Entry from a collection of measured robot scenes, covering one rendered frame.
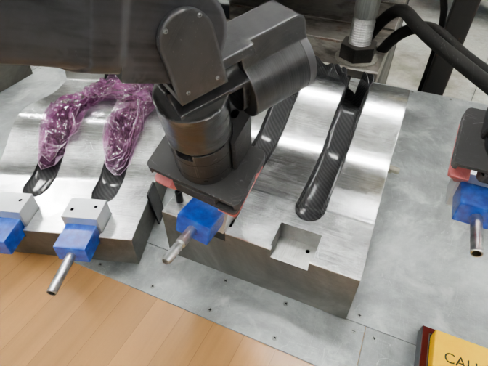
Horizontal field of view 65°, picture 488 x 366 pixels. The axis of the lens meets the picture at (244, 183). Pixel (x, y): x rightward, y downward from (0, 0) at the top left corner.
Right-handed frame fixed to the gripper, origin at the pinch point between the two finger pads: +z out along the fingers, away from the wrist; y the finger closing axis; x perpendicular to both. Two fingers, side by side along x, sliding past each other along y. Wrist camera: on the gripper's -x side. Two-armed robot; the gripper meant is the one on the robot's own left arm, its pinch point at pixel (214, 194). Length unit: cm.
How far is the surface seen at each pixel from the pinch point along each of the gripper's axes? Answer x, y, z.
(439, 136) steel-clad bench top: -39, -28, 24
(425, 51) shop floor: -230, -37, 178
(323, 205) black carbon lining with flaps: -7.0, -12.3, 6.1
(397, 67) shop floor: -198, -22, 169
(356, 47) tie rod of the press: -64, -4, 34
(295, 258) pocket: 1.3, -11.7, 5.6
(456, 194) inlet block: -12.6, -25.9, 0.3
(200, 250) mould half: 5.1, 0.4, 9.2
